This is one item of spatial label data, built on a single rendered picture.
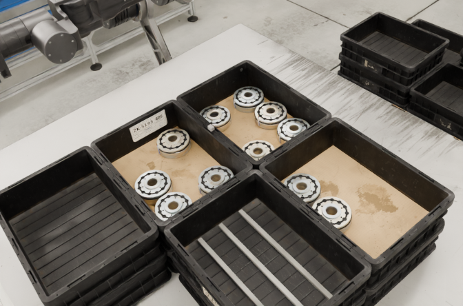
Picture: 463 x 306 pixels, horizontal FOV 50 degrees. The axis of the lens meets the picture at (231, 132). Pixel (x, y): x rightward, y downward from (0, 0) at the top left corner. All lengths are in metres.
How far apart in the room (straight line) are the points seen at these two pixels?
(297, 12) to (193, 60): 1.80
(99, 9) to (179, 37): 2.66
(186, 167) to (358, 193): 0.50
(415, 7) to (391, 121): 2.19
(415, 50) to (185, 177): 1.47
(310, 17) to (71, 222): 2.68
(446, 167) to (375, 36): 1.10
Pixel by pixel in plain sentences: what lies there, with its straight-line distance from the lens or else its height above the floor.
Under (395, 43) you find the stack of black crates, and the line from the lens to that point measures 2.58.
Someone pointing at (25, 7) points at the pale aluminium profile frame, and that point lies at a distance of 3.11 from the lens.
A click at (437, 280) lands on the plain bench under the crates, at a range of 1.43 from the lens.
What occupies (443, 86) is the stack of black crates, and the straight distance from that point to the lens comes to 2.53.
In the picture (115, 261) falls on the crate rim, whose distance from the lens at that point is 1.21.
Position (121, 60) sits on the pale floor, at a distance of 3.50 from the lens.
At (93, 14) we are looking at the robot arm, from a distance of 1.00.
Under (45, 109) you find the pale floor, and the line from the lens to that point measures 3.27.
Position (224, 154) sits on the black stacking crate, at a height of 0.90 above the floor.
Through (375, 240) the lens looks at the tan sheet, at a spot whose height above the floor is 0.83.
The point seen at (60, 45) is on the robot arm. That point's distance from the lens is 0.88.
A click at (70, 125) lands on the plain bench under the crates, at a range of 1.94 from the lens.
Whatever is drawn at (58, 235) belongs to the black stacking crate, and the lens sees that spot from 1.42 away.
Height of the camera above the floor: 1.89
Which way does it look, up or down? 43 degrees down
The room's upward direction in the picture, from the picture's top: 7 degrees counter-clockwise
